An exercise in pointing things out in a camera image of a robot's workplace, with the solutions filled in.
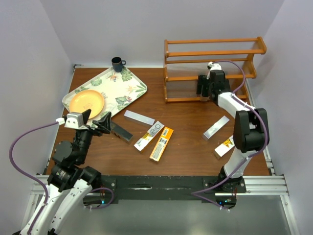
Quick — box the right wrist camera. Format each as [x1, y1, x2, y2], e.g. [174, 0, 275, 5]
[207, 62, 222, 79]

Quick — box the silver toothpaste box right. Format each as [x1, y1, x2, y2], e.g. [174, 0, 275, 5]
[202, 116, 229, 141]

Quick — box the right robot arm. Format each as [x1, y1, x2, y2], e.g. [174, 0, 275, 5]
[197, 70, 269, 192]

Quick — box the silver toothpaste box left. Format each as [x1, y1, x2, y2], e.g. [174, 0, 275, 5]
[124, 110, 155, 126]

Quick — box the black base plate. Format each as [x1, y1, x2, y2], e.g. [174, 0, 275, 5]
[97, 175, 246, 205]

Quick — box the leaf-patterned tray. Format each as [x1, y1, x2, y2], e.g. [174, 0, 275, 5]
[62, 67, 148, 125]

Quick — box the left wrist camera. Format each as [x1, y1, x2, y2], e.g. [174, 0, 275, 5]
[56, 112, 84, 130]

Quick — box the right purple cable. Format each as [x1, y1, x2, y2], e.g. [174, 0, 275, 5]
[190, 60, 269, 213]

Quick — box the black toothpaste box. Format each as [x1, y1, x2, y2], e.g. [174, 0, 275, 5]
[224, 79, 232, 92]
[200, 95, 208, 102]
[111, 122, 133, 144]

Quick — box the white yellow toothpaste box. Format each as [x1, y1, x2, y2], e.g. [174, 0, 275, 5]
[213, 136, 235, 159]

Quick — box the silver toothpaste box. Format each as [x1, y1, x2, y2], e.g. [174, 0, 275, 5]
[202, 116, 229, 141]
[124, 110, 155, 126]

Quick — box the dark blue mug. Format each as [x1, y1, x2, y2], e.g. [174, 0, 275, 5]
[112, 57, 127, 72]

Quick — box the white R.O toothpaste box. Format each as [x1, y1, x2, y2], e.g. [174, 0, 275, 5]
[134, 121, 164, 152]

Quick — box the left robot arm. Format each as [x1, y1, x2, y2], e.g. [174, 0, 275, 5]
[9, 109, 112, 235]

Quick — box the orange toothpaste box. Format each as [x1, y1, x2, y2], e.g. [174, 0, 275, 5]
[149, 127, 174, 162]

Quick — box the wooden shelf rack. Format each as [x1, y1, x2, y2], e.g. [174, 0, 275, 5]
[163, 37, 267, 102]

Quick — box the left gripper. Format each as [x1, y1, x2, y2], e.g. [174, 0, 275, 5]
[73, 109, 111, 163]

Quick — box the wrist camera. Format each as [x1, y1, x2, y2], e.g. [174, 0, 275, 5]
[207, 62, 222, 79]
[56, 112, 84, 130]

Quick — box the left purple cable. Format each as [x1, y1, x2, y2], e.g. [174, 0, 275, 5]
[8, 121, 61, 235]

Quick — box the purple cable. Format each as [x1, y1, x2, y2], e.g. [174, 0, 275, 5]
[8, 121, 61, 235]
[190, 60, 269, 213]

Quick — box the yellow plate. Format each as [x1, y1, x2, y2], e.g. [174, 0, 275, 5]
[69, 90, 105, 119]

